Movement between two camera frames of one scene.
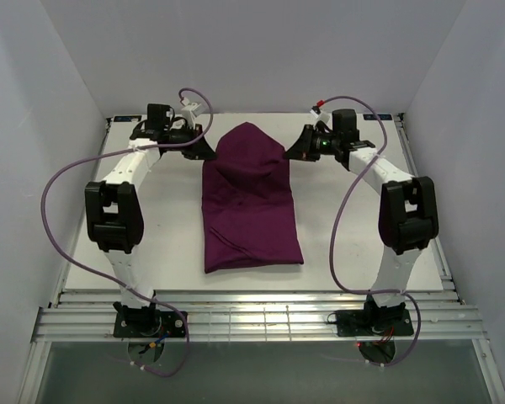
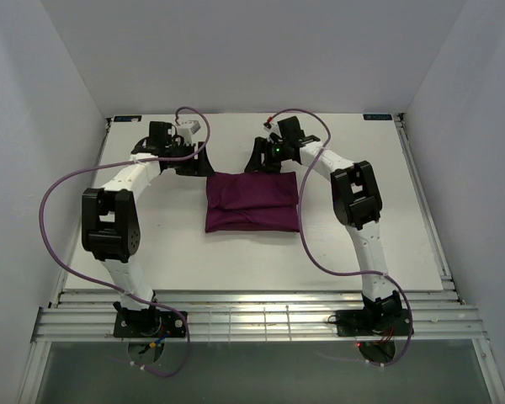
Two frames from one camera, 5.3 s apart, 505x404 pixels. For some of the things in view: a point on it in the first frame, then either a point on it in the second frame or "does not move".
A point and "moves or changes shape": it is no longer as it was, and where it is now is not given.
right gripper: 305,143 → 268,156
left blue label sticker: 125,119 does not move
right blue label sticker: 382,117 does not move
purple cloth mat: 248,215 moves or changes shape
